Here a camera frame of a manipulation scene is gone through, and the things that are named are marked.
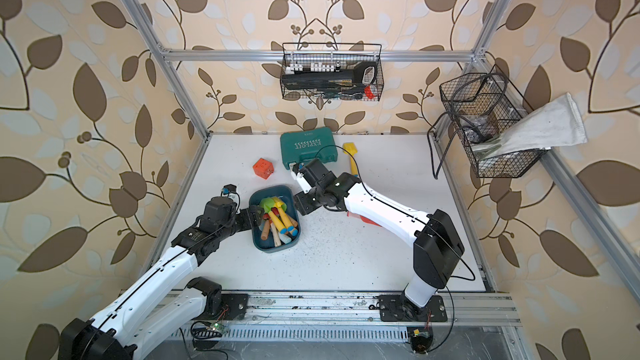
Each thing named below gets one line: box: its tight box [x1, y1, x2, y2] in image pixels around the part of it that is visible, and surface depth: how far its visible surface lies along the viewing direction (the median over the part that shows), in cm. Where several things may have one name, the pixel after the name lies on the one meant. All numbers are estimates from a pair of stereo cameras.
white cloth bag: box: [472, 92, 588, 160], surface depth 59 cm
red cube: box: [252, 157, 275, 180], surface depth 106 cm
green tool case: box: [280, 126, 339, 170], surface depth 113 cm
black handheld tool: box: [281, 61, 378, 91], surface depth 85 cm
